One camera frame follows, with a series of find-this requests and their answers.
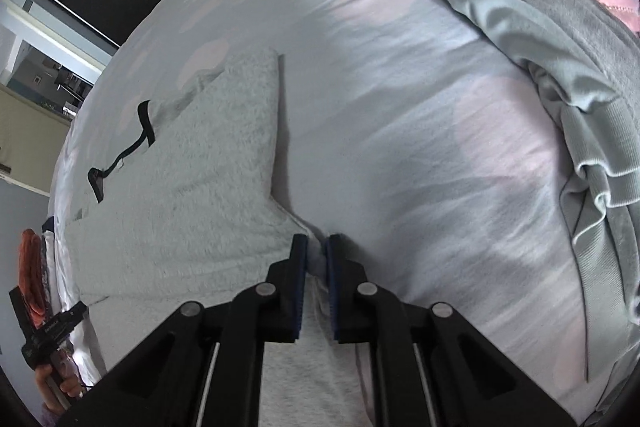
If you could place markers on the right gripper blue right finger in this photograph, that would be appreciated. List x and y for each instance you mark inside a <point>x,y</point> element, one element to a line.
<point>350,311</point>

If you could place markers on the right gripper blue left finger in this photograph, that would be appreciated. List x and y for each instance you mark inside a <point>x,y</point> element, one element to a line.
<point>286,305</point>

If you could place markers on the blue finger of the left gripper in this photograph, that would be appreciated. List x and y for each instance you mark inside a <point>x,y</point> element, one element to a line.
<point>79,311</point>

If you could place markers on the light grey sweatshirt black collar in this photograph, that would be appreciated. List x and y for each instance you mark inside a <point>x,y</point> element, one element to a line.
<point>191,217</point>

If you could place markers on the stack of white folded clothes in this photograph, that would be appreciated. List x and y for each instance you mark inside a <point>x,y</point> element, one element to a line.
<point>61,295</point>

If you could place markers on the person's left hand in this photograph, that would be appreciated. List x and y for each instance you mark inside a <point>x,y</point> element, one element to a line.
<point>59,382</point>

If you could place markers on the orange folded garment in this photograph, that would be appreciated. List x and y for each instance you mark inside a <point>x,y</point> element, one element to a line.
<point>30,278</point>

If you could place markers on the grey pink-dotted bed sheet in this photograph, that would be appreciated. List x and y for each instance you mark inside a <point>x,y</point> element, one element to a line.
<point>401,127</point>

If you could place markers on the beige room door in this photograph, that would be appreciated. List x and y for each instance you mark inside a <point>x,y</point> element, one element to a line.
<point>31,140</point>

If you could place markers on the grey jacket with black trim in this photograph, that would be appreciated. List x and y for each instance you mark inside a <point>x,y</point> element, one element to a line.
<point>585,64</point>

